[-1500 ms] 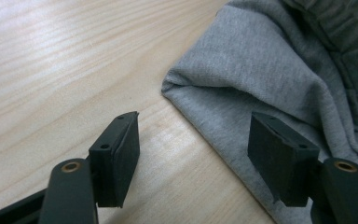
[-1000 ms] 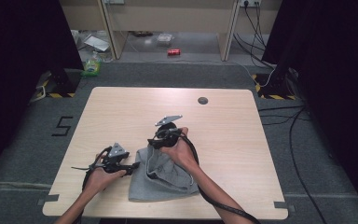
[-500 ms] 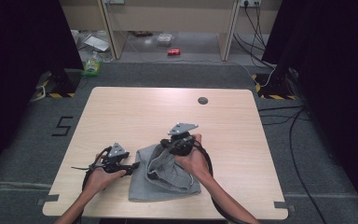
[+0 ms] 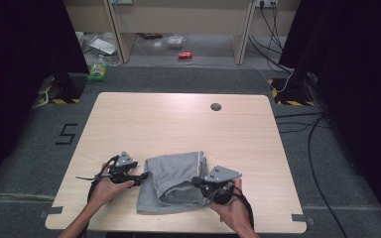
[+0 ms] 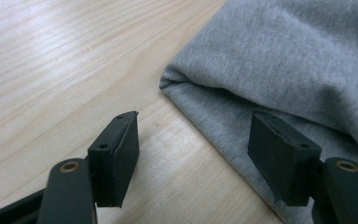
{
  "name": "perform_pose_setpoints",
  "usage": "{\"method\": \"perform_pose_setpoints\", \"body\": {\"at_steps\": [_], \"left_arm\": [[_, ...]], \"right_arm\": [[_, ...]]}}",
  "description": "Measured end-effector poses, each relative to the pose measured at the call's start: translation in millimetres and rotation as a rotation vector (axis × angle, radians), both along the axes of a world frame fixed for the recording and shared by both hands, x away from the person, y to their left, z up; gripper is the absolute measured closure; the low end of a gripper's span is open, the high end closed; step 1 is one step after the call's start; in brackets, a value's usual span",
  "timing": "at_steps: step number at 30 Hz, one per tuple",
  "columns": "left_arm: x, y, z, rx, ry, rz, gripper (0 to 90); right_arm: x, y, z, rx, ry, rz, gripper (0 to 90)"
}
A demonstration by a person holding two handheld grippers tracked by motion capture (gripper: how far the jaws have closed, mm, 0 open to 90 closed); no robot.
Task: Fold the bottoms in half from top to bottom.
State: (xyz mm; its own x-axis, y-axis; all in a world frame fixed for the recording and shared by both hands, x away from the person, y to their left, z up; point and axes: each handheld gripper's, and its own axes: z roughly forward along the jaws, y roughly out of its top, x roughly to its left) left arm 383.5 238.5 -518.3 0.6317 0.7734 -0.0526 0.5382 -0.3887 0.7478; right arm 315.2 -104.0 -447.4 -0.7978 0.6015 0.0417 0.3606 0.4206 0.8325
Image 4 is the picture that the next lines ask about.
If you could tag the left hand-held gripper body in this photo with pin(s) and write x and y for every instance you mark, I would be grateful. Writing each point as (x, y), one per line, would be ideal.
(120, 170)

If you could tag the clear plastic container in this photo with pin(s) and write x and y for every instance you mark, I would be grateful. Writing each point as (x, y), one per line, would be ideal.
(175, 40)

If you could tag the person's left hand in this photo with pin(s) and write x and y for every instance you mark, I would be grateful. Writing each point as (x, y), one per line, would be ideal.
(107, 191)

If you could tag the person's right hand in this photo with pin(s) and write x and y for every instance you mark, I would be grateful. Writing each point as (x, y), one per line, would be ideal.
(233, 211)

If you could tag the green plastic packet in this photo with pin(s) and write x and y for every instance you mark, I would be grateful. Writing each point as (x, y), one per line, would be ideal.
(97, 71)

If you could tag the grey shorts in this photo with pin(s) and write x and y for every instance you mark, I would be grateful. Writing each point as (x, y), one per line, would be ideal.
(172, 185)

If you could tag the round grey table grommet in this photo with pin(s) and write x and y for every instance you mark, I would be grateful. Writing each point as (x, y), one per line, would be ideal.
(215, 106)

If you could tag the white device on floor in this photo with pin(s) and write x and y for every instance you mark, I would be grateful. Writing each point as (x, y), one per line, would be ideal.
(103, 45)

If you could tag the white wall socket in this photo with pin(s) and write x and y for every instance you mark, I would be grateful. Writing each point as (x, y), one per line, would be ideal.
(265, 2)

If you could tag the black curtain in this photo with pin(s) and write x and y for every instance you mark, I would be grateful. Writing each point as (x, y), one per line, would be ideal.
(20, 82)
(360, 99)

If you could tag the grey tape strip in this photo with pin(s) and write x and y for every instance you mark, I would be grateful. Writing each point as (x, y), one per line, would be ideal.
(300, 218)
(51, 211)

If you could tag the red drink can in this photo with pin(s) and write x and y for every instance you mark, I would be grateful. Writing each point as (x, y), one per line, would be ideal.
(185, 55)

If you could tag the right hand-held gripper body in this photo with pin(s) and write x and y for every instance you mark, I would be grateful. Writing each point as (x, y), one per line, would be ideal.
(220, 185)

